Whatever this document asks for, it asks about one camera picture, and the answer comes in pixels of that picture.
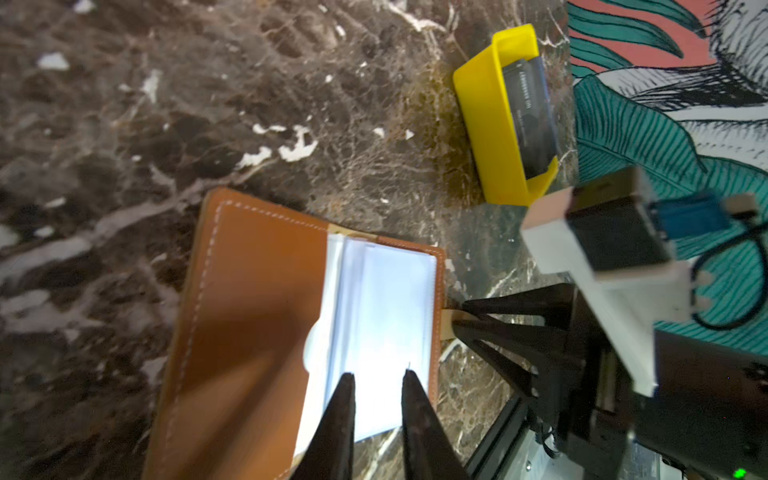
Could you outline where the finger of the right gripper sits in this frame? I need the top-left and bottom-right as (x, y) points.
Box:
(462, 283), (576, 327)
(452, 320), (576, 401)

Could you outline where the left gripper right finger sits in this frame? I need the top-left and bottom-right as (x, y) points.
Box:
(401, 370), (468, 480)

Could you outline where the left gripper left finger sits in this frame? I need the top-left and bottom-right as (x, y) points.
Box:
(290, 373), (356, 480)

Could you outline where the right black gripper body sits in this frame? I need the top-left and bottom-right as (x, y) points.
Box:
(527, 287), (767, 479)

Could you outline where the brown leather card holder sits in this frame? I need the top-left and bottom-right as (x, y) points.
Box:
(143, 188), (445, 479)

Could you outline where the dark credit card stack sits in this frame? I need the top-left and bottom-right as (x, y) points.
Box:
(502, 56), (560, 179)

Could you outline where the yellow plastic card tray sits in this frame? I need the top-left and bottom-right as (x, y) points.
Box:
(453, 24), (559, 207)

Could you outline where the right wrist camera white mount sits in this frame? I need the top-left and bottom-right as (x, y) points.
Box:
(520, 166), (763, 398)

